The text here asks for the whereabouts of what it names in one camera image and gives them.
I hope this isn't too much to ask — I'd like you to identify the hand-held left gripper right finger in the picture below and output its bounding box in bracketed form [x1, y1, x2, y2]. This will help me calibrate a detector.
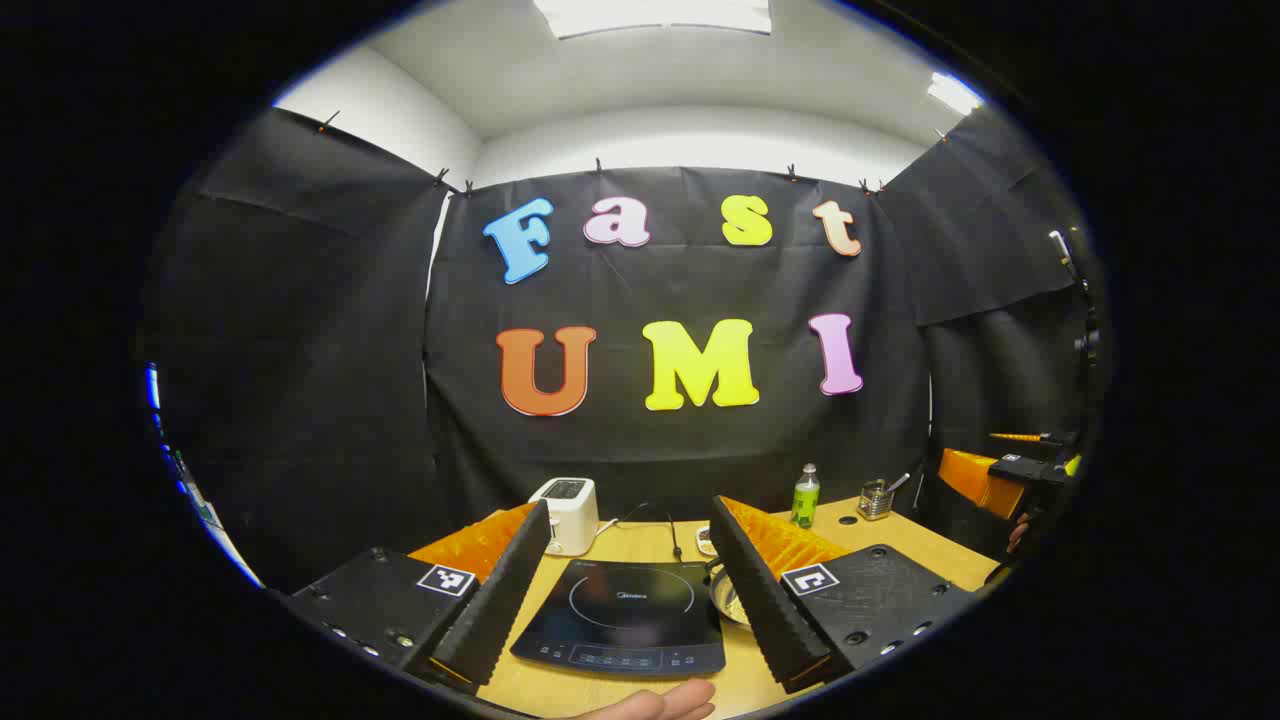
[708, 495, 976, 694]

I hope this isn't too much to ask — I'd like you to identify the black backdrop cloth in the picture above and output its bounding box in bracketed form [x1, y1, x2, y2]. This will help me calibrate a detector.
[140, 105, 1101, 591]

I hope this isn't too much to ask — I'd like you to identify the black induction cooktop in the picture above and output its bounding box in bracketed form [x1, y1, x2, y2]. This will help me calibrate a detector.
[510, 558, 726, 679]

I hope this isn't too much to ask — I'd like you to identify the stainless steel pot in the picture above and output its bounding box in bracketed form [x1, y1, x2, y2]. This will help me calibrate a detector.
[706, 563, 753, 629]

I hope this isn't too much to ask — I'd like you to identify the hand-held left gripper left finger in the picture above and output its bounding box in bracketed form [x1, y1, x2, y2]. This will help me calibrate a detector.
[285, 500, 551, 696]

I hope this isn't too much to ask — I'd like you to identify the small ceiling light panel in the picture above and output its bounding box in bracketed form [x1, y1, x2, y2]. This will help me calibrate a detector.
[925, 71, 987, 117]

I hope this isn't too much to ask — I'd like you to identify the white toaster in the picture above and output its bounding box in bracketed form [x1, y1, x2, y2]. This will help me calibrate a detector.
[528, 477, 599, 557]

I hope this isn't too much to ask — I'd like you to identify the green drink bottle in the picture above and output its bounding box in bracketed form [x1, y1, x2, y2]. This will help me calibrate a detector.
[791, 463, 821, 529]

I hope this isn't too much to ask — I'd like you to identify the large ceiling light panel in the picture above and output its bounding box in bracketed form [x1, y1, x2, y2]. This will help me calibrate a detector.
[530, 0, 774, 40]

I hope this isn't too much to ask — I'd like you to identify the black power cable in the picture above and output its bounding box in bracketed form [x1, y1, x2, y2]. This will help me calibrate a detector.
[598, 503, 685, 563]

